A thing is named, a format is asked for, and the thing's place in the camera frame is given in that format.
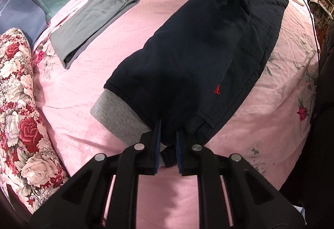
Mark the blue purple cloth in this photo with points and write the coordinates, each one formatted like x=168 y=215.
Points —
x=21 y=15

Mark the grey folded pants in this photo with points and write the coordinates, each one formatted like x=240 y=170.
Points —
x=91 y=20

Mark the black pants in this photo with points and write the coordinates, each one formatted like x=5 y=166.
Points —
x=182 y=62

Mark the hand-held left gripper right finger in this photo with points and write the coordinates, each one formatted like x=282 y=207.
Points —
x=179 y=148

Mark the floral red pillow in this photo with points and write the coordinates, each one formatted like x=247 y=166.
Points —
x=21 y=127

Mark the pink floral bedsheet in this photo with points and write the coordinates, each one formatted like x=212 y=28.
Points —
x=104 y=75

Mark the person's dark clothing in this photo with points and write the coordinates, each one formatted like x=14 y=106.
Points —
x=323 y=127

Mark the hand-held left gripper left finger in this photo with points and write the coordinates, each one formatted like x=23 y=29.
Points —
x=157 y=140

